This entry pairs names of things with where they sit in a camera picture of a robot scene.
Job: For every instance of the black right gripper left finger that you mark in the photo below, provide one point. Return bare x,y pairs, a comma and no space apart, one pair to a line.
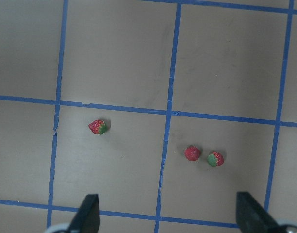
87,218

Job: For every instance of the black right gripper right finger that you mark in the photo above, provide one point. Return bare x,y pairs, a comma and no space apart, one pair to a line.
251,217

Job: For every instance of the round red strawberry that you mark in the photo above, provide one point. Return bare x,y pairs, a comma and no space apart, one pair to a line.
192,153

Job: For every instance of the strawberry with side leaf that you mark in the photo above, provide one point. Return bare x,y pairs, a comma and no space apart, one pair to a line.
98,127

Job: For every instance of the strawberry with green cap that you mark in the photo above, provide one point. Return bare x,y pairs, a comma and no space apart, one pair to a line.
215,159

